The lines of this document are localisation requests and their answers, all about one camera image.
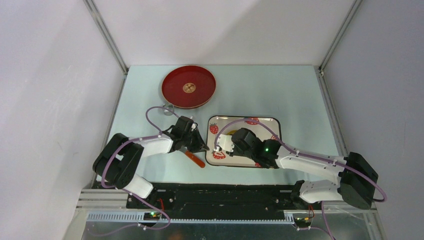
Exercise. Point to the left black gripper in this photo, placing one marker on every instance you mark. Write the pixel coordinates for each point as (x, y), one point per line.
(199, 145)

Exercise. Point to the round red plate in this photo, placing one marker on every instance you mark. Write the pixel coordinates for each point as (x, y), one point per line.
(188, 87)

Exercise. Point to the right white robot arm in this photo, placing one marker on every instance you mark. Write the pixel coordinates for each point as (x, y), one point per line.
(343, 178)

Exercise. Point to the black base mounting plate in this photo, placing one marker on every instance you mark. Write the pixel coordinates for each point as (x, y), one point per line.
(203, 201)

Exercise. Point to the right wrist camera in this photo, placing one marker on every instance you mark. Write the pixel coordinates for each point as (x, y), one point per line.
(224, 143)

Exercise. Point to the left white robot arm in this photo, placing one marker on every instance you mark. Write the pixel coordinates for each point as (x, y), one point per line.
(118, 161)

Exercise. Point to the orange handled spatula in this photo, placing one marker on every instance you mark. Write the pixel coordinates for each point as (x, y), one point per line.
(193, 157)

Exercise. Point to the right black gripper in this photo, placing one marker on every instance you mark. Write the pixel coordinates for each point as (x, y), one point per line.
(233, 154)

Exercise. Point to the small clear glass cup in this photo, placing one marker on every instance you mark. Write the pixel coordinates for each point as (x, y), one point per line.
(168, 109)

